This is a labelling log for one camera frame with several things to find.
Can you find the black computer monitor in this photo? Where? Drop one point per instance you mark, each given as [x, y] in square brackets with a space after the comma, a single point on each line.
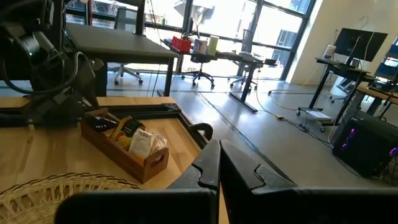
[360, 43]

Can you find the long black desk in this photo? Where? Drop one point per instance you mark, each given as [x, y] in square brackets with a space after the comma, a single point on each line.
[248, 84]

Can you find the white tea packet orange band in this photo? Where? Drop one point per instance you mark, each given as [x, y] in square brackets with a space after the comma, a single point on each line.
[141, 144]

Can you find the grey mesh office chair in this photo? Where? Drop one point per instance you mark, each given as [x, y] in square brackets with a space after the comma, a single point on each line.
[247, 40]

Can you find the black aluminium table frame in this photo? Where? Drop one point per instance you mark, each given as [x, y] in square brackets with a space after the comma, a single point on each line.
[140, 109]

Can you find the wooden organizer box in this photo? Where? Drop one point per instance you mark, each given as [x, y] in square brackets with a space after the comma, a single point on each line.
[124, 161]

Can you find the pale green roll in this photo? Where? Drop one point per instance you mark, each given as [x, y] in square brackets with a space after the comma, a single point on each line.
[213, 45]

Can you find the round woven straw placemat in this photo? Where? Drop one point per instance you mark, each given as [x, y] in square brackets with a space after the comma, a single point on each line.
[71, 180]

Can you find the white flat box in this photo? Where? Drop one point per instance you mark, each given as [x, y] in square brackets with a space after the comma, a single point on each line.
[320, 115]

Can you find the black monitor stand desk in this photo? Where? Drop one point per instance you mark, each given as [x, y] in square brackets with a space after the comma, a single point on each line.
[321, 87]

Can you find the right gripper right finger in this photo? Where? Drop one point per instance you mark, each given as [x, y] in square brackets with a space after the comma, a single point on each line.
[311, 205]

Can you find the wooden table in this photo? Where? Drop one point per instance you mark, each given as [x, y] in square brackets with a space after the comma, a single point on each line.
[379, 93]

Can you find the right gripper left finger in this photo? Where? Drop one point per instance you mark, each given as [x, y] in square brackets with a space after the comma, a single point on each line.
[140, 207]

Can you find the dark green tea packet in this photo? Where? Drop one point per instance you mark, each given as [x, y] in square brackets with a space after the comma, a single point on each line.
[132, 127]

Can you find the black computer tower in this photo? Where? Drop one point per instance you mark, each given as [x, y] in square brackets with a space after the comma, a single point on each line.
[363, 146]

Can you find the large window black frame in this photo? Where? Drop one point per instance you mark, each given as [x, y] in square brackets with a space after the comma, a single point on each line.
[273, 28]

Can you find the black frame clamp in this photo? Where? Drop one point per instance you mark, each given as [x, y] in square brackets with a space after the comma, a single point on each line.
[202, 126]

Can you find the dark grey desk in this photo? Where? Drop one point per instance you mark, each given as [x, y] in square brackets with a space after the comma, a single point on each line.
[118, 43]

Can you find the blue screen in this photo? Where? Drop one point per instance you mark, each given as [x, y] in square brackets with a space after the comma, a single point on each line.
[388, 62]

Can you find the dark purple tea packet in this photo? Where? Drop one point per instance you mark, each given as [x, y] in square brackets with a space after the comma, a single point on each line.
[101, 124]

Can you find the red box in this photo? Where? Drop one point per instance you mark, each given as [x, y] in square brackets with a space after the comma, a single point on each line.
[182, 45]

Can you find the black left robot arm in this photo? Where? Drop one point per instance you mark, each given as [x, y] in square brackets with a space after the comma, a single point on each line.
[18, 18]

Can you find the black office chair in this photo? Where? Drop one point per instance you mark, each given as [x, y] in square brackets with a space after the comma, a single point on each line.
[200, 59]

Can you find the orange yellow tea packet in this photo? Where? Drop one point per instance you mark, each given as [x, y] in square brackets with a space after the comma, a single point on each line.
[123, 141]

